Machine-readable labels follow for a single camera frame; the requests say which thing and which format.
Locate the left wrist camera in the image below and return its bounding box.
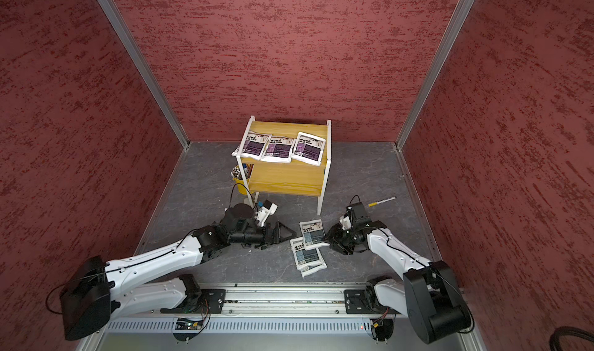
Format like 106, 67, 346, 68
255, 200, 278, 227

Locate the wooden two-tier shelf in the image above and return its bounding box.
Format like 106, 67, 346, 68
235, 116, 332, 215

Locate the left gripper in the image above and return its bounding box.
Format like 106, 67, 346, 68
230, 222, 297, 248

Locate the black cable bundle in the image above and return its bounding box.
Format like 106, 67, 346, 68
549, 325, 594, 351

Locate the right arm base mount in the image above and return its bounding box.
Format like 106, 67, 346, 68
343, 285, 407, 317

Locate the yellow handled screwdriver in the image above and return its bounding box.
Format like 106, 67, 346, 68
368, 196, 397, 207

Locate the aluminium rail frame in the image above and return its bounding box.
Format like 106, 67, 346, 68
76, 283, 488, 351

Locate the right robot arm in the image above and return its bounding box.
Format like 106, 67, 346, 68
323, 202, 476, 344

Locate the purple coffee bag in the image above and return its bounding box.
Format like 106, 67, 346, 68
291, 132, 326, 166
261, 136, 295, 164
231, 131, 272, 160

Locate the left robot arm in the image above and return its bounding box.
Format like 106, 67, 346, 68
57, 201, 296, 341

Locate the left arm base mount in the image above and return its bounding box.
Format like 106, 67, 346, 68
160, 289, 226, 314

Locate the grey coffee bag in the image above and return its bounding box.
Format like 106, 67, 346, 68
289, 237, 327, 278
299, 219, 329, 250

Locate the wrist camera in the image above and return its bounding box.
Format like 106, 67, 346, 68
339, 211, 353, 231
255, 200, 278, 227

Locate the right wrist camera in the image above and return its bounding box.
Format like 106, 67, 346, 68
339, 211, 353, 231

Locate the yellow pen cup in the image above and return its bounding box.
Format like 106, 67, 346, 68
231, 163, 253, 195

